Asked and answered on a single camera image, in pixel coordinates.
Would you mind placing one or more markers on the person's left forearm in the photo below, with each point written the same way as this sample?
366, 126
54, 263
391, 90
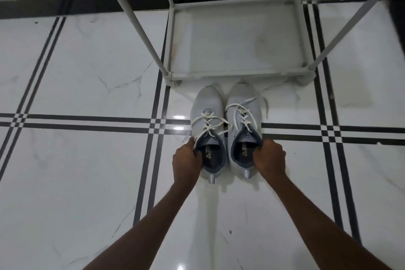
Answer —
139, 231

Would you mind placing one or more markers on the person's right fingers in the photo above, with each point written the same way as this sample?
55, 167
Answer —
258, 156

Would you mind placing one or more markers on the person's left fingers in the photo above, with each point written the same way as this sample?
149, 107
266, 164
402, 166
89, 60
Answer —
193, 148

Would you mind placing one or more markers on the person's right forearm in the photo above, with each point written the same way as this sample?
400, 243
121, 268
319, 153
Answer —
319, 228

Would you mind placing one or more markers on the white metal shoe rack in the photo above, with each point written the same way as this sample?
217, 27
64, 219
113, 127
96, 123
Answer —
240, 26

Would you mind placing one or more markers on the person's right hand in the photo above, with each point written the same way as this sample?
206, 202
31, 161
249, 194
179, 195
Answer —
270, 162

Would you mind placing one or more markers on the person's left hand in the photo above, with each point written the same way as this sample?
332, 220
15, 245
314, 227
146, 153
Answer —
185, 163

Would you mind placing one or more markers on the grey lace-up sneaker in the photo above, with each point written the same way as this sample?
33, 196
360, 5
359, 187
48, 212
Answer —
243, 124
208, 130

